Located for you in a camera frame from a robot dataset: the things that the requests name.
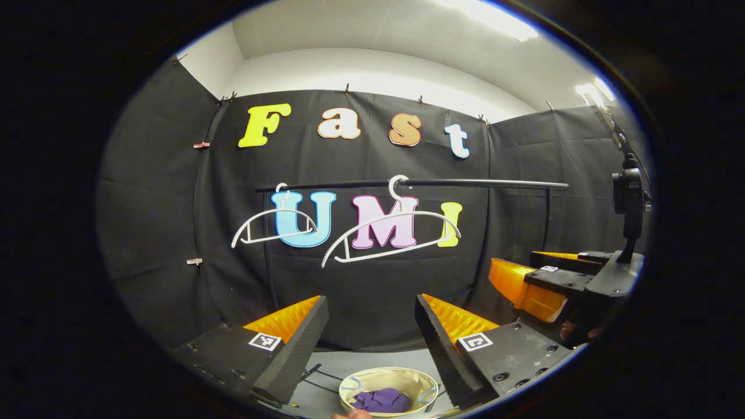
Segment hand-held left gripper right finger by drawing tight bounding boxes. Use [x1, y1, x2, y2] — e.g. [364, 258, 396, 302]
[414, 293, 574, 411]

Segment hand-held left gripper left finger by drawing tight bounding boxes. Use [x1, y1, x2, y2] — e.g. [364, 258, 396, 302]
[173, 296, 330, 408]

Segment beige laundry hamper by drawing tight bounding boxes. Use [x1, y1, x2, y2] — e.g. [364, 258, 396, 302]
[339, 367, 439, 418]

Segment purple shirt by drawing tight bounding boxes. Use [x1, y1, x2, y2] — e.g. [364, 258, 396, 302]
[351, 388, 412, 414]

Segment white plastic hanger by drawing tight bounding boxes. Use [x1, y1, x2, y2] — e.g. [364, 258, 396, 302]
[321, 175, 462, 269]
[231, 183, 318, 250]

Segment small ceiling light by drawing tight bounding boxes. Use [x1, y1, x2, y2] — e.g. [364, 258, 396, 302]
[575, 77, 616, 108]

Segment black backdrop cloth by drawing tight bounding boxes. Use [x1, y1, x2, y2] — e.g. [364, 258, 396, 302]
[96, 55, 647, 353]

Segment black clothes rail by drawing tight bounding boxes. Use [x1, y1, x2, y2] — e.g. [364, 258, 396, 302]
[254, 178, 570, 402]

